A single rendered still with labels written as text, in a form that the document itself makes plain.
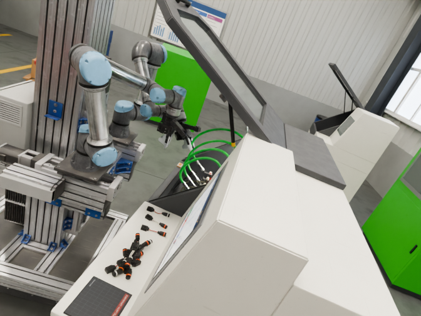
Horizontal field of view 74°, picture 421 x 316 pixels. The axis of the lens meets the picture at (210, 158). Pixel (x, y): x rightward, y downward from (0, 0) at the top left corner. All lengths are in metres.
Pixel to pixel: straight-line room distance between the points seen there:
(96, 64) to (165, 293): 0.85
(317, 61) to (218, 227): 7.89
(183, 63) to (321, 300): 4.41
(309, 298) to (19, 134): 1.64
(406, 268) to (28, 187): 3.63
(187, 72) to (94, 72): 3.73
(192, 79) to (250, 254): 4.37
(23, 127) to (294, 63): 7.25
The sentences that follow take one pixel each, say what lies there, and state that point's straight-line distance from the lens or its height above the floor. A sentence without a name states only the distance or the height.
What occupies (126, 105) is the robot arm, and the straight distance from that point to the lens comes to 1.96.
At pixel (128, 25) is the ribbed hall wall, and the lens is 8.45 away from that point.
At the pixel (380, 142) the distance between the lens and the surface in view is 4.50.
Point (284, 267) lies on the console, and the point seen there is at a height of 1.50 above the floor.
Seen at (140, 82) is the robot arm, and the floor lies 1.54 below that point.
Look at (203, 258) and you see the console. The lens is 0.71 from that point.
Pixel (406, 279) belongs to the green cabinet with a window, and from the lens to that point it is 4.03.
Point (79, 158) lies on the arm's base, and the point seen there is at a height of 1.10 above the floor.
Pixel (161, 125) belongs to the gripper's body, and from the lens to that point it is 1.58.
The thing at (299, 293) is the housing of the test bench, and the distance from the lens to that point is 0.75.
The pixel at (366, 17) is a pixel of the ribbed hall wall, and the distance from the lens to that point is 8.72.
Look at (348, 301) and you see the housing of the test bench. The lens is 0.80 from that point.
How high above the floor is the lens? 1.92
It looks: 24 degrees down
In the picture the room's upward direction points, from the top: 21 degrees clockwise
